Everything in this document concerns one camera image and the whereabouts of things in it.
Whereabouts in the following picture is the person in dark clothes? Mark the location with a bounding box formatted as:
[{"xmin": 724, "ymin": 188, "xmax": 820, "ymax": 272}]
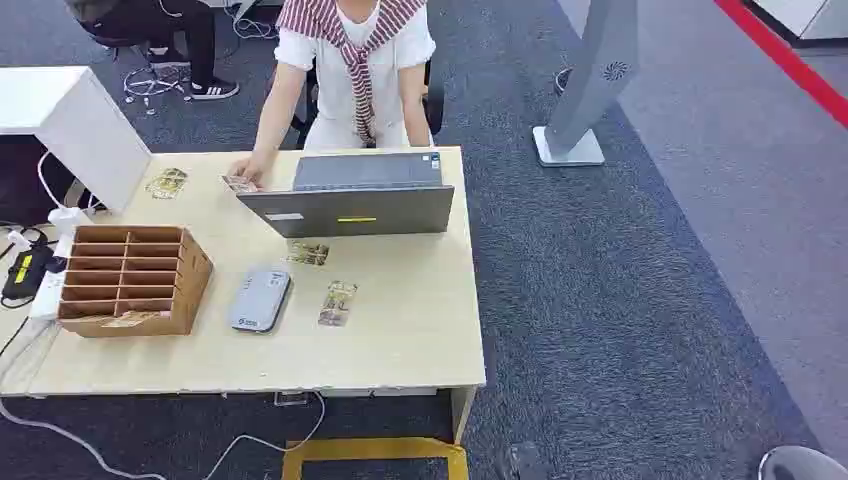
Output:
[{"xmin": 64, "ymin": 0, "xmax": 241, "ymax": 102}]

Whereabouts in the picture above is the white power strip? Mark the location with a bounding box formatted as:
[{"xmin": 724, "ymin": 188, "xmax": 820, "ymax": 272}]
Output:
[{"xmin": 29, "ymin": 233, "xmax": 74, "ymax": 322}]

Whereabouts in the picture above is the grey rounded shell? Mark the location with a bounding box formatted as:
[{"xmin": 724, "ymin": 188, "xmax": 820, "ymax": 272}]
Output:
[{"xmin": 757, "ymin": 445, "xmax": 848, "ymax": 480}]

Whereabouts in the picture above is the flat grey rounded device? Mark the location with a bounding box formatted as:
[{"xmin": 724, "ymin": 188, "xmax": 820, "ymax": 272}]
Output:
[{"xmin": 228, "ymin": 268, "xmax": 293, "ymax": 335}]

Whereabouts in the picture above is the wooden compartment card box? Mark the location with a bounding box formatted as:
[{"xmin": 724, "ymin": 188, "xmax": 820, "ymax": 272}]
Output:
[{"xmin": 56, "ymin": 225, "xmax": 215, "ymax": 339}]

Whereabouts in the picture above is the black adapter with yellow label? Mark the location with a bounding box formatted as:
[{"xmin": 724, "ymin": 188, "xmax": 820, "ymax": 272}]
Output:
[{"xmin": 1, "ymin": 244, "xmax": 56, "ymax": 303}]

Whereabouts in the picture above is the pale wooden desk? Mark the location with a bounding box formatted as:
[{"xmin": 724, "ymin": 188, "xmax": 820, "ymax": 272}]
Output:
[{"xmin": 0, "ymin": 146, "xmax": 488, "ymax": 447}]

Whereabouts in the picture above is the white thin adapter cable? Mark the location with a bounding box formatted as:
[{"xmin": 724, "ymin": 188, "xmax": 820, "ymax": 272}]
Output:
[{"xmin": 36, "ymin": 150, "xmax": 66, "ymax": 211}]

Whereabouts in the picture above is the grey open laptop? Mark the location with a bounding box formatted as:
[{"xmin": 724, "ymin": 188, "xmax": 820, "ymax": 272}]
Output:
[{"xmin": 236, "ymin": 152, "xmax": 456, "ymax": 240}]

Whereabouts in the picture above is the person's right hand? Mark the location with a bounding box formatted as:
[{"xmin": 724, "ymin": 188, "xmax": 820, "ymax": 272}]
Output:
[{"xmin": 228, "ymin": 150, "xmax": 271, "ymax": 190}]

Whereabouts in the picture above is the black thin cable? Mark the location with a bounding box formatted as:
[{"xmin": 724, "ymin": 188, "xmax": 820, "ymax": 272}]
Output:
[{"xmin": 0, "ymin": 221, "xmax": 50, "ymax": 261}]

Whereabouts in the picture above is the white plug adapter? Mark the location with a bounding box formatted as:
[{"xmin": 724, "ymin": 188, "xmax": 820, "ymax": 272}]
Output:
[{"xmin": 47, "ymin": 206, "xmax": 94, "ymax": 238}]

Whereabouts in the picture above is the white furniture with dark edge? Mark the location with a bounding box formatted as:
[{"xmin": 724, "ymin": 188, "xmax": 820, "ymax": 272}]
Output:
[{"xmin": 747, "ymin": 0, "xmax": 848, "ymax": 42}]

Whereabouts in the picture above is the printed yellow card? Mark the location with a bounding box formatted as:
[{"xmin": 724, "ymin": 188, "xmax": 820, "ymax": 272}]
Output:
[
  {"xmin": 101, "ymin": 310, "xmax": 162, "ymax": 330},
  {"xmin": 317, "ymin": 280, "xmax": 360, "ymax": 329},
  {"xmin": 220, "ymin": 174, "xmax": 260, "ymax": 195},
  {"xmin": 144, "ymin": 167, "xmax": 190, "ymax": 201},
  {"xmin": 285, "ymin": 241, "xmax": 331, "ymax": 268}
]

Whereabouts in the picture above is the long white floor cable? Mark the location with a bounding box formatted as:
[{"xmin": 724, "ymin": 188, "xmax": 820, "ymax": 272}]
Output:
[{"xmin": 0, "ymin": 390, "xmax": 327, "ymax": 480}]

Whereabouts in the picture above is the person in white shirt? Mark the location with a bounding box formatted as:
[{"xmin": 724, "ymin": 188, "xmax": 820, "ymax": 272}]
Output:
[{"xmin": 228, "ymin": 0, "xmax": 439, "ymax": 191}]

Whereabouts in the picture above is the grey stand with white base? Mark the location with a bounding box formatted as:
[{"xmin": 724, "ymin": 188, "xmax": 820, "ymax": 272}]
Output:
[{"xmin": 532, "ymin": 0, "xmax": 641, "ymax": 169}]

